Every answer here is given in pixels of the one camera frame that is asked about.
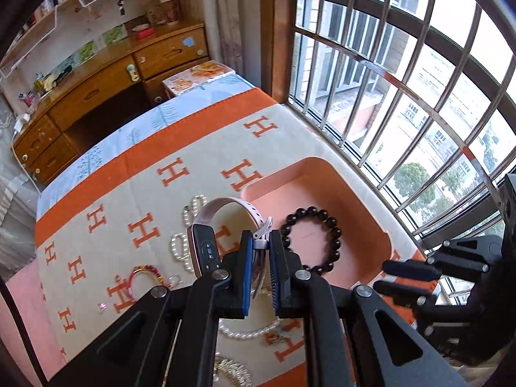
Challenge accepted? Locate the wooden wall bookshelf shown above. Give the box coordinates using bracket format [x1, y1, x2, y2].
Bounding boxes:
[0, 0, 163, 78]

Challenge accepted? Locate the pink bed sheet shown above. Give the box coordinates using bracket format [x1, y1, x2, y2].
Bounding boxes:
[1, 260, 65, 386]

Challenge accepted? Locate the long white pearl necklace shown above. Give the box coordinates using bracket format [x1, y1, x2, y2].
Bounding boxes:
[169, 194, 209, 273]

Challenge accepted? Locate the light blue patterned sheet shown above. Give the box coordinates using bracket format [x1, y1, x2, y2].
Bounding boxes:
[36, 74, 254, 220]

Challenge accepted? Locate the magazine on bed corner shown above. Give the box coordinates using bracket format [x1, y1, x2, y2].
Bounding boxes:
[162, 60, 235, 96]

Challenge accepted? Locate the red string bracelet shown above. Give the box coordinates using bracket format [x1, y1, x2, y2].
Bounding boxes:
[127, 264, 166, 297]

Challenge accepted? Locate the orange H pattern blanket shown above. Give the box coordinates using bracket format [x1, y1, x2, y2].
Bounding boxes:
[35, 88, 421, 362]

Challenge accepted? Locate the pink smart watch band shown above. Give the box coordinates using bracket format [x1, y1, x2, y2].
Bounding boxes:
[183, 194, 273, 296]

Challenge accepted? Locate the wooden desk with drawers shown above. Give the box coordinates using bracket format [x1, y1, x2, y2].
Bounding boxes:
[14, 20, 209, 185]

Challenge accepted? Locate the white lace covered furniture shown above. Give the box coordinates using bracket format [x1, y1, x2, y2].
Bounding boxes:
[0, 98, 38, 281]

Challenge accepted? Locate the pink open box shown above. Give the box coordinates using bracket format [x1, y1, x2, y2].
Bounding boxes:
[241, 157, 392, 288]

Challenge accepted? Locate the black bead bracelet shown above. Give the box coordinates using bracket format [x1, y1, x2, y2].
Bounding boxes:
[279, 205, 343, 277]

